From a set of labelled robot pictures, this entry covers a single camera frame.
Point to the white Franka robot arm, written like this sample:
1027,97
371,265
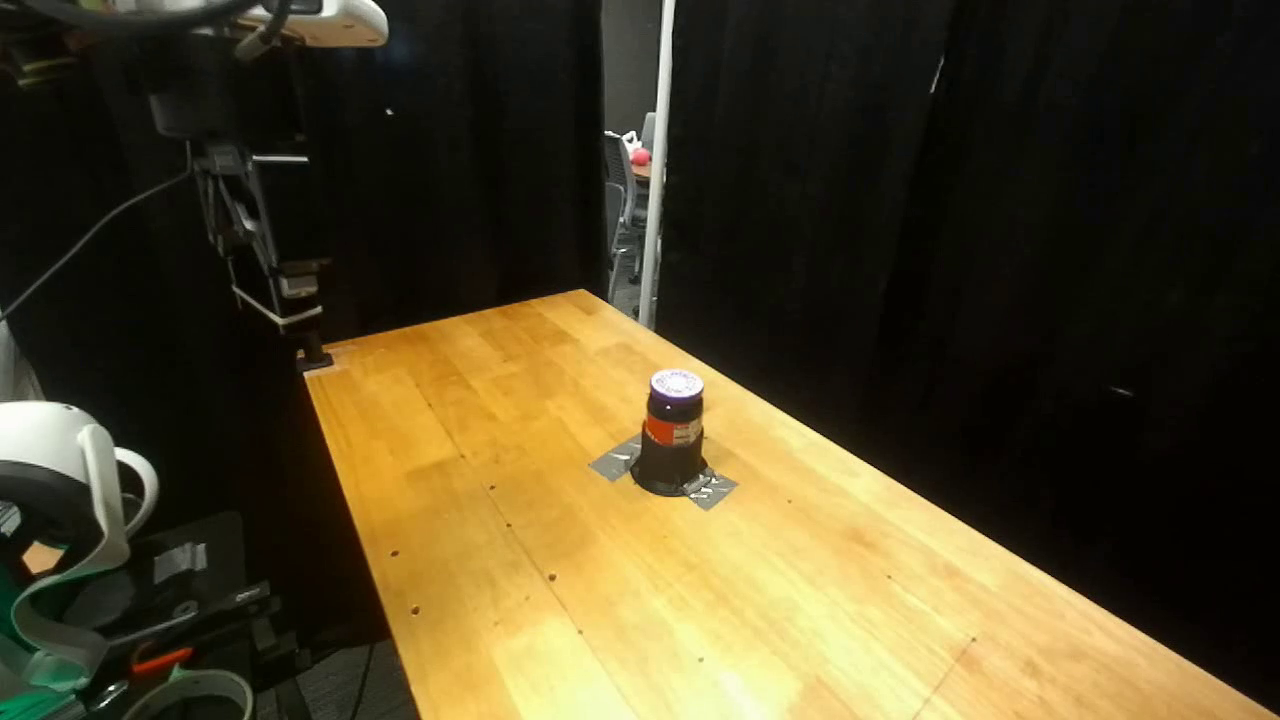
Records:
53,453

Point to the dark cup with purple base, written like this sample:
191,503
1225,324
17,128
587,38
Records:
670,463

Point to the white vertical pole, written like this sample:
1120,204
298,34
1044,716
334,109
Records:
656,161

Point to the black curtain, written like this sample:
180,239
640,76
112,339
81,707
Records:
455,161
1012,265

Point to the black equipment box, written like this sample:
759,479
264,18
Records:
201,585

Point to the black camera stand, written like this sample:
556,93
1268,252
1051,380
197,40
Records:
246,221

